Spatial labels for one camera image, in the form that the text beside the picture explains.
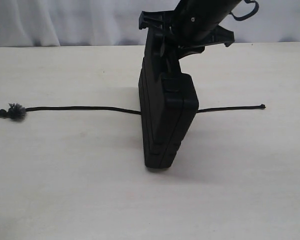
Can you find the white backdrop curtain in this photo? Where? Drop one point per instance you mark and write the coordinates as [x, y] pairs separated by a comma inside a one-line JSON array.
[[47, 23]]

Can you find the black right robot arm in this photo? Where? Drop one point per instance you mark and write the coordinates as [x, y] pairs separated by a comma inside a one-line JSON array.
[[217, 9]]

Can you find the black plastic carry case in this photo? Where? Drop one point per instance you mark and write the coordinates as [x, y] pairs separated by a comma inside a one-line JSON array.
[[168, 105]]

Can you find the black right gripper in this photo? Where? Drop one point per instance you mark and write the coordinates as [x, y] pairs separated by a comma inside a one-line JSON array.
[[190, 32]]

